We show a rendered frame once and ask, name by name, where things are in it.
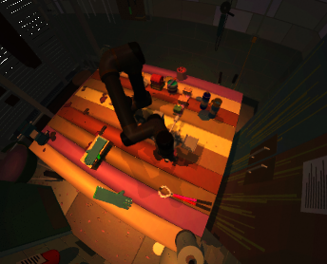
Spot pink-handled pliers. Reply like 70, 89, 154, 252
157, 185, 213, 213

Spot white round disc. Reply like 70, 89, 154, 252
152, 241, 166, 256

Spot green-topped wooden tray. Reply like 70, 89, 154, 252
80, 134, 113, 171

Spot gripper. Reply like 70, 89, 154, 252
155, 130, 178, 161

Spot red and white canister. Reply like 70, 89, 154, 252
16, 249, 62, 264

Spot grey wooden block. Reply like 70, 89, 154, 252
182, 134, 201, 153

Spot red round tin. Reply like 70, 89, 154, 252
176, 66, 188, 82

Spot dark bench vise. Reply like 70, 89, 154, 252
19, 123, 57, 147

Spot green work glove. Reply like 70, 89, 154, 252
92, 185, 134, 211

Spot beige paper roll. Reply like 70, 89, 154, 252
174, 229, 206, 264

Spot green striped round tin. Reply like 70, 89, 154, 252
166, 78, 179, 94

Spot long-handled broom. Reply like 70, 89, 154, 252
233, 36, 259, 91

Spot thin metal rod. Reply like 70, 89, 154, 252
168, 114, 181, 132

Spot white wall chart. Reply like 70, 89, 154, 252
299, 151, 327, 217

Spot red box on books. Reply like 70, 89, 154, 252
149, 73, 165, 92

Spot blue and orange can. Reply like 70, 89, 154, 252
208, 97, 223, 120

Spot dark red round stool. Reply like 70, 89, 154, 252
0, 142, 39, 184

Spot dark louvred shutter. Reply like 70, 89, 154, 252
0, 0, 84, 134

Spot dark green cabinet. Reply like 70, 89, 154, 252
0, 179, 72, 258

